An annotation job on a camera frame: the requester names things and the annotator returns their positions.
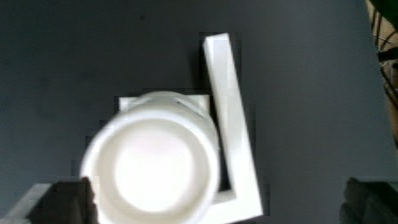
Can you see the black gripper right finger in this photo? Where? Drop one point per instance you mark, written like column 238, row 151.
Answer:
column 371, row 205

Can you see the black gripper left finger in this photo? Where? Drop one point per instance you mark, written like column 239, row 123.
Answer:
column 58, row 203

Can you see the white lamp hood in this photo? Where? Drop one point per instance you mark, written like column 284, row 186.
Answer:
column 152, row 166

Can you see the white lamp base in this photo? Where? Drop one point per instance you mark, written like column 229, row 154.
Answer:
column 193, row 101

